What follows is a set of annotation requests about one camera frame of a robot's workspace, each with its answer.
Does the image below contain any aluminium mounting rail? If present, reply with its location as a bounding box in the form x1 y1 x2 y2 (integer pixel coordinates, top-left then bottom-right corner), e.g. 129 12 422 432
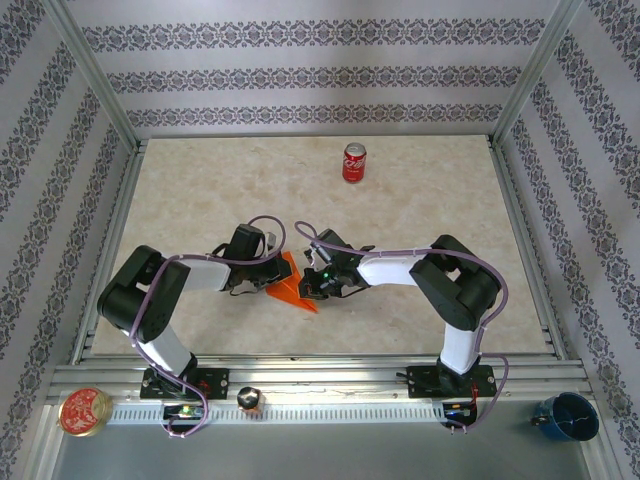
47 355 594 401

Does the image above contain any red soda can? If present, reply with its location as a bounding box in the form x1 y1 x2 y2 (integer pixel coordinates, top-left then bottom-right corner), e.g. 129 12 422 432
341 142 370 185

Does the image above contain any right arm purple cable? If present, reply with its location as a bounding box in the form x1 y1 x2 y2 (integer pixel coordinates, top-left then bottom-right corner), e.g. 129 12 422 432
293 221 511 435

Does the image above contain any aluminium side rail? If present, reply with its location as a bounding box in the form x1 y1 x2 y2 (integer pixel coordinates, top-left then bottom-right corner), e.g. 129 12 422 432
485 137 569 360
72 141 150 362

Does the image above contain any round red gold tin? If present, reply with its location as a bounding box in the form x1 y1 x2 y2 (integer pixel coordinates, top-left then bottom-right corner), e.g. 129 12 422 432
57 387 114 439

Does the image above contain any aluminium frame post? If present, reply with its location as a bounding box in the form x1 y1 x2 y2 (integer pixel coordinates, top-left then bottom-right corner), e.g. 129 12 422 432
42 0 142 149
492 0 586 146

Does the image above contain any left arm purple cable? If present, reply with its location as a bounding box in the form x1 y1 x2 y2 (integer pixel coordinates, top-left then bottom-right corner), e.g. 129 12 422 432
130 214 287 440

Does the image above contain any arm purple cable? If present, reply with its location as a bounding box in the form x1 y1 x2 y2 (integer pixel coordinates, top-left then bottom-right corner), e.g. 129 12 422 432
293 221 511 435
130 214 287 440

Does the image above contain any blue enamel mug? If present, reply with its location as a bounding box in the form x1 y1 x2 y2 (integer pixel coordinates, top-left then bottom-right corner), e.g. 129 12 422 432
530 391 600 442

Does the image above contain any orange cloth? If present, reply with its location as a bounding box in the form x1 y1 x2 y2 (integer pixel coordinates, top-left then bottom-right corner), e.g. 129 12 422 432
264 251 320 315

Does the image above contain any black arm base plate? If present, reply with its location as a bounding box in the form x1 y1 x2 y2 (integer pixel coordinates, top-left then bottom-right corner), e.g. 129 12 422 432
407 364 498 400
139 368 231 400

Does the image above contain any small green circuit board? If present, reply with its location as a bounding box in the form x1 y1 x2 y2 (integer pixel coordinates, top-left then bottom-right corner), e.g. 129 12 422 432
443 401 479 422
160 403 207 421

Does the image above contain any small black round knob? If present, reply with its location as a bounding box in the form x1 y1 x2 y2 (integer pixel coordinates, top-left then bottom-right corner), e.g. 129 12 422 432
236 385 264 414

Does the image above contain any slotted white cable duct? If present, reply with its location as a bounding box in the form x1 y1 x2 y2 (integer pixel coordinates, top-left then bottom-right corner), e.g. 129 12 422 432
107 402 446 426

